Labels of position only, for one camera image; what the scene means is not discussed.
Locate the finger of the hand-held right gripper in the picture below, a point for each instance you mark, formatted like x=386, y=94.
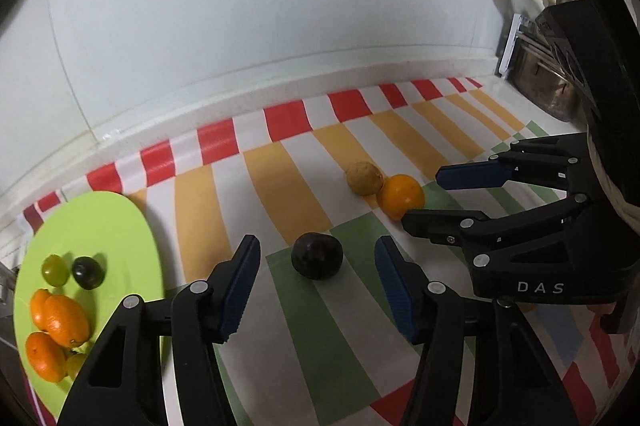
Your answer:
x=470, y=176
x=440, y=223

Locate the green plate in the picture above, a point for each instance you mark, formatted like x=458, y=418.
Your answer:
x=115, y=231

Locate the orange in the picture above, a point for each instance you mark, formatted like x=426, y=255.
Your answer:
x=45, y=356
x=67, y=322
x=36, y=306
x=400, y=197

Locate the dark plum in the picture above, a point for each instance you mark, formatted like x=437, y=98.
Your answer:
x=316, y=256

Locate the yellowish green plum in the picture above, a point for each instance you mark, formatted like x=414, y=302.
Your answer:
x=76, y=364

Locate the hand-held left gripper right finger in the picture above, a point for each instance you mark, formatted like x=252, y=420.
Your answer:
x=395, y=291

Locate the dark grape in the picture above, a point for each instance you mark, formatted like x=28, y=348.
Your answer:
x=87, y=272

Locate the yellow-brown round fruit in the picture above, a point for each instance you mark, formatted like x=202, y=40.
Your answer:
x=365, y=178

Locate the striped tablecloth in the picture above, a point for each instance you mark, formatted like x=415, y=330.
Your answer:
x=300, y=186

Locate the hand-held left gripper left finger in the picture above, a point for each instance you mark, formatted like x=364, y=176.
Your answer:
x=240, y=291

